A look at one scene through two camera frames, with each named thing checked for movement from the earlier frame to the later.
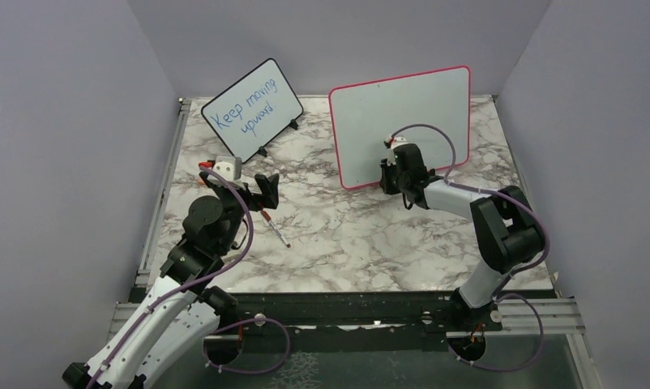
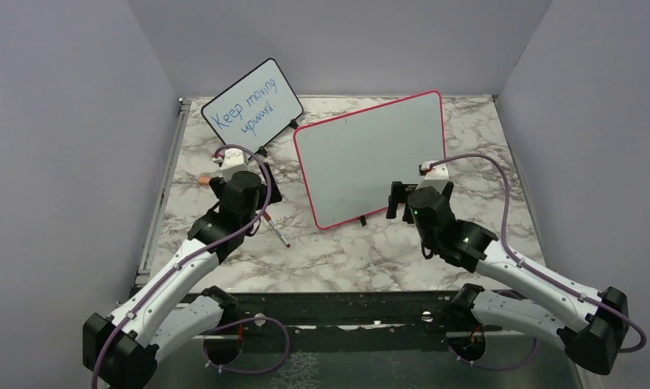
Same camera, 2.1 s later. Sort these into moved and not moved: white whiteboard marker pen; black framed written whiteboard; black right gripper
Moved: black right gripper
Not moved: white whiteboard marker pen; black framed written whiteboard
